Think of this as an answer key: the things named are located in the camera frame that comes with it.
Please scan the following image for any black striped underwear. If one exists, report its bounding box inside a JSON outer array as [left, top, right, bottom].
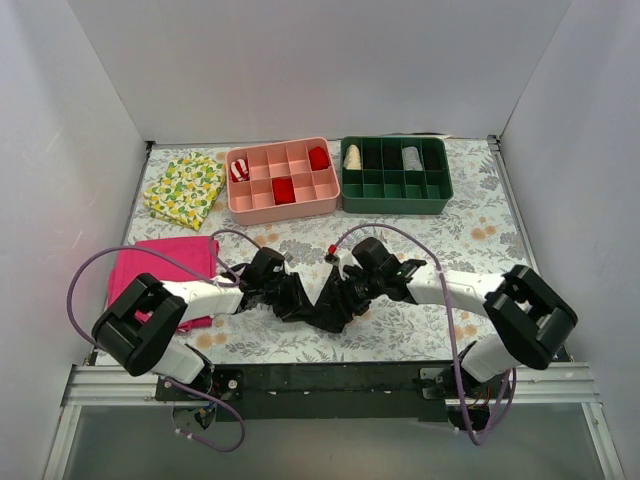
[[284, 280, 353, 334]]

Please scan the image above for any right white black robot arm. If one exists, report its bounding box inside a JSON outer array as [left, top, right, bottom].
[[315, 237, 578, 398]]

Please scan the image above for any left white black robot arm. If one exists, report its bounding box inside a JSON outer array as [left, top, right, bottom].
[[91, 247, 313, 400]]

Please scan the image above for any magenta folded cloth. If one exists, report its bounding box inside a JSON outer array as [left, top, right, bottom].
[[107, 236, 217, 307]]

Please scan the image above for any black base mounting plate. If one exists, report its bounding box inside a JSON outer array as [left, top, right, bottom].
[[154, 363, 514, 424]]

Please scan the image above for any red rolled cloth front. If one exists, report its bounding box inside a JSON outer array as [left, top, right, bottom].
[[272, 177, 295, 205]]

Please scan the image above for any red rolled cloth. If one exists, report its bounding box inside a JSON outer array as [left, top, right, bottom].
[[308, 147, 330, 171], [272, 177, 295, 205]]

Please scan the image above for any green divided organizer box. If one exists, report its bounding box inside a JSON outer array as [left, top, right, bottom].
[[340, 136, 454, 215]]

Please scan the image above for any pink divided organizer box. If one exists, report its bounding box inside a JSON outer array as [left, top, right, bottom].
[[226, 137, 340, 226]]

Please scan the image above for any red white striped rolled sock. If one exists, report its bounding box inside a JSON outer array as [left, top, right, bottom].
[[229, 158, 250, 183]]

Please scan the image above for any lemon print folded cloth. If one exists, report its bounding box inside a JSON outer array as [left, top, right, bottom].
[[144, 152, 226, 231]]

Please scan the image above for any cream rolled cloth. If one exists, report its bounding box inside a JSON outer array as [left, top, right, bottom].
[[343, 145, 362, 170]]

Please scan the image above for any grey rolled cloth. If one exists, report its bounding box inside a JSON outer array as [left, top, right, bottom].
[[401, 146, 423, 171]]

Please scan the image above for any black rolled cloth left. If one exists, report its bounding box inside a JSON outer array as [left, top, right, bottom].
[[362, 147, 383, 170]]

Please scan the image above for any red rolled cloth back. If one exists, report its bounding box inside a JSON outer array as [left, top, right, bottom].
[[308, 147, 330, 171]]

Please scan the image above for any aluminium frame rail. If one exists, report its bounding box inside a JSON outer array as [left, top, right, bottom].
[[44, 362, 624, 479]]

